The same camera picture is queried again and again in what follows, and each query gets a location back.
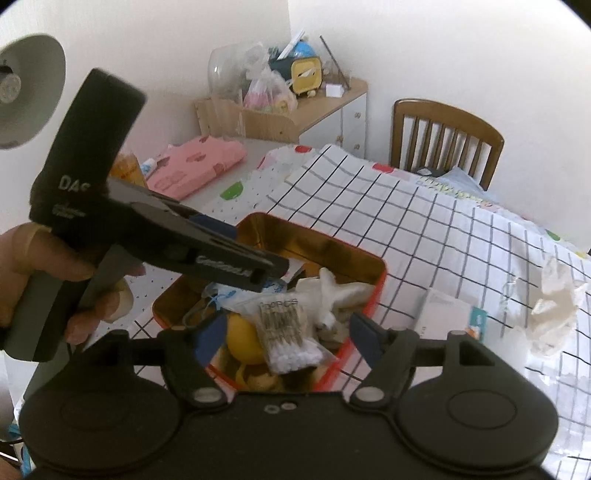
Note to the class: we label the blue container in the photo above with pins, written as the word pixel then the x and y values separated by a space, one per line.
pixel 300 48

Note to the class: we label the wooden chair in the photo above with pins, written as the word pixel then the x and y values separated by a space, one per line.
pixel 443 138

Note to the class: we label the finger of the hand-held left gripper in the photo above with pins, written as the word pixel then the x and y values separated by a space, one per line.
pixel 166 210
pixel 217 258

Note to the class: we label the cotton swab packet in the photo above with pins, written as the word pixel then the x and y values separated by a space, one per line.
pixel 291 337

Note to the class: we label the wooden side cabinet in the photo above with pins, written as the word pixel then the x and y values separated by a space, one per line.
pixel 323 113

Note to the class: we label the grey desk lamp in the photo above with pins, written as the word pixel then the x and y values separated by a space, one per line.
pixel 27 87

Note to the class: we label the clear glass jar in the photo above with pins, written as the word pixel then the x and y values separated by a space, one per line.
pixel 226 69

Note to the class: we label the white cloth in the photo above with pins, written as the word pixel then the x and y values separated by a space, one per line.
pixel 341 293

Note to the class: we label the white paper card pack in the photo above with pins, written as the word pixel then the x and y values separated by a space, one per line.
pixel 443 314

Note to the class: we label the person's left hand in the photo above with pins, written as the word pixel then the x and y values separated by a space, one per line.
pixel 37 251

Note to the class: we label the crumpled white tissue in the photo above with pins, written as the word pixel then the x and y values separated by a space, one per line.
pixel 554 314

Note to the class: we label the pink cloth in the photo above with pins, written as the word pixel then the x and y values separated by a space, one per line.
pixel 194 161

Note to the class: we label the plastic bag with pink items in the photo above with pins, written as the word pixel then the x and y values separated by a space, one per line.
pixel 268 94

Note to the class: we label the red tin box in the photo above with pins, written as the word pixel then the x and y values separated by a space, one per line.
pixel 300 240

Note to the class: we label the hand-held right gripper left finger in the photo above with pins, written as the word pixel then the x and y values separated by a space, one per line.
pixel 210 337

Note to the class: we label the yellow tissue box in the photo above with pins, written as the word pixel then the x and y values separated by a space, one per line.
pixel 305 76

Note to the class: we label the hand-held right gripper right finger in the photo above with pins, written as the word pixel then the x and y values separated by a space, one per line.
pixel 364 332

